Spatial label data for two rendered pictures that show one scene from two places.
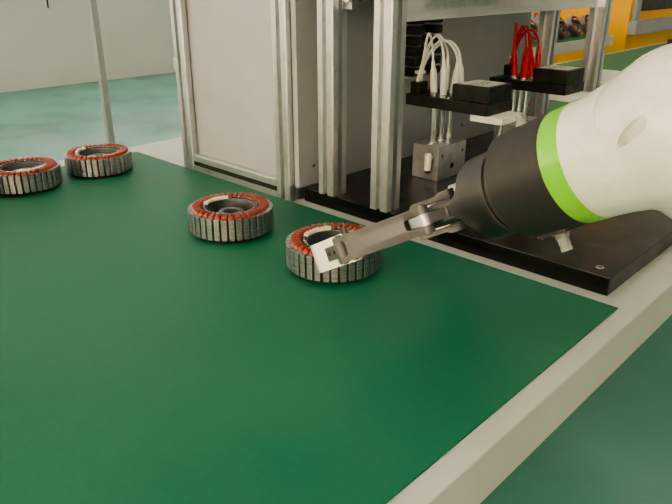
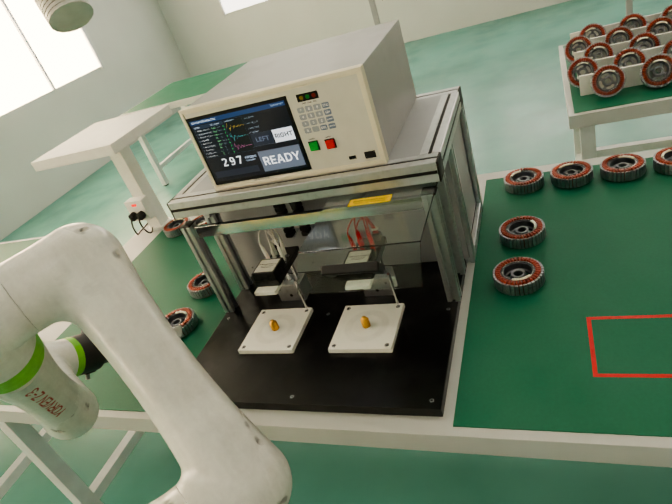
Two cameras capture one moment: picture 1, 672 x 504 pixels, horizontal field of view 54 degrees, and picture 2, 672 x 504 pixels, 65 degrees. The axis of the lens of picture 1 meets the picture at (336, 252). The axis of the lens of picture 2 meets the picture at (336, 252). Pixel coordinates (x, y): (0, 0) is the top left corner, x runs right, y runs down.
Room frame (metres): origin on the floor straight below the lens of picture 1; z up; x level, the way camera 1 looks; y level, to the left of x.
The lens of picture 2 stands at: (0.84, -1.35, 1.55)
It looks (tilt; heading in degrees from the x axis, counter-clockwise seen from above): 30 degrees down; 74
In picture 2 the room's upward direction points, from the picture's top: 20 degrees counter-clockwise
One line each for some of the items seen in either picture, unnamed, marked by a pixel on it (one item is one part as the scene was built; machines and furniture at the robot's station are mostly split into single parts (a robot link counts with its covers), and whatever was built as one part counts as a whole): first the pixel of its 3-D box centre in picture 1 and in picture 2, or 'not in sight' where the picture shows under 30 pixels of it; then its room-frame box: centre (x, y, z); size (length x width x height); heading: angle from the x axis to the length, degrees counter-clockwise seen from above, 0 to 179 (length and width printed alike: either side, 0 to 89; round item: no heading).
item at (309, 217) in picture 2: (518, 2); (299, 218); (1.09, -0.28, 1.03); 0.62 x 0.01 x 0.03; 136
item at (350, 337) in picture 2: not in sight; (367, 327); (1.10, -0.44, 0.78); 0.15 x 0.15 x 0.01; 46
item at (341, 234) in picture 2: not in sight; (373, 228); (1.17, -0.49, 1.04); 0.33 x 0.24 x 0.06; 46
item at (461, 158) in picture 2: not in sight; (463, 181); (1.53, -0.29, 0.91); 0.28 x 0.03 x 0.32; 46
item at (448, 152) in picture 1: (439, 157); (293, 286); (1.03, -0.17, 0.80); 0.08 x 0.05 x 0.06; 136
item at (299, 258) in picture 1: (333, 251); (177, 323); (0.71, 0.00, 0.77); 0.11 x 0.11 x 0.04
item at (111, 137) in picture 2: not in sight; (133, 188); (0.76, 0.69, 0.98); 0.37 x 0.35 x 0.46; 136
